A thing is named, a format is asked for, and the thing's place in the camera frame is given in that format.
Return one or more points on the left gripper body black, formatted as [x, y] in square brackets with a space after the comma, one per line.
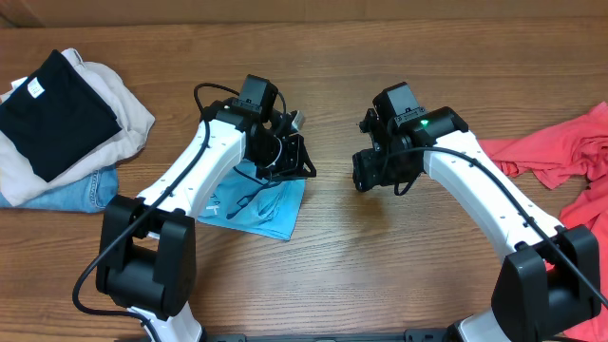
[277, 159]

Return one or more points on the light blue t-shirt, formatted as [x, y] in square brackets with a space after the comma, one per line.
[245, 203]

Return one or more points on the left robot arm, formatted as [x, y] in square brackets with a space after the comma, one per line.
[147, 258]

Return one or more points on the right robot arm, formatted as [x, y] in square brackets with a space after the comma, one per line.
[550, 279]

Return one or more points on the folded blue jeans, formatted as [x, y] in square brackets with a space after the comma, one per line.
[89, 195]

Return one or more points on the folded black shirt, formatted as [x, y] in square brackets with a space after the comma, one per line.
[55, 118]

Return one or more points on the folded beige garment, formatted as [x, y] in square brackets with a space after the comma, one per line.
[18, 182]

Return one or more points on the red t-shirt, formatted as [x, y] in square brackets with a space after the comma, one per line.
[557, 153]

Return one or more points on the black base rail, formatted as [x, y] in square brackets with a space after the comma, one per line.
[323, 337]

